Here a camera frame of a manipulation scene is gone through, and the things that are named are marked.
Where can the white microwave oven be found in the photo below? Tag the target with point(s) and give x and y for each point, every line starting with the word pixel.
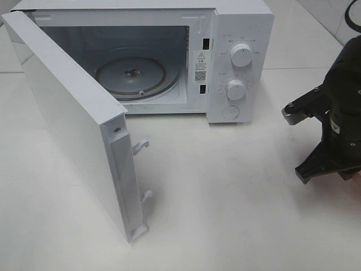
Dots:
pixel 152 57

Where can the lower white microwave knob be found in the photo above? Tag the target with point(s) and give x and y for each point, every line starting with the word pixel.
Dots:
pixel 235 89

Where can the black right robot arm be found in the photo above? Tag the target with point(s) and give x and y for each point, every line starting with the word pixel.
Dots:
pixel 336 104

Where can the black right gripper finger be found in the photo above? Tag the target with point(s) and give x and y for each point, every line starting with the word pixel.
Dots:
pixel 351 174
pixel 318 163

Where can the white microwave knob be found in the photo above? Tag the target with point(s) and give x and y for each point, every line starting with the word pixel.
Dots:
pixel 241 54
pixel 235 89

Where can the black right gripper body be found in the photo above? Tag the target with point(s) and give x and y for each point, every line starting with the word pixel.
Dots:
pixel 340 140

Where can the white microwave door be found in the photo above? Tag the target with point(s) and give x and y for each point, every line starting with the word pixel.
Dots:
pixel 86 120

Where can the round white door button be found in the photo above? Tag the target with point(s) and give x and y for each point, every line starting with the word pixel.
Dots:
pixel 230 112

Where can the upper white microwave knob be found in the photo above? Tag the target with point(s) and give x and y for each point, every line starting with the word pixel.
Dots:
pixel 241 54

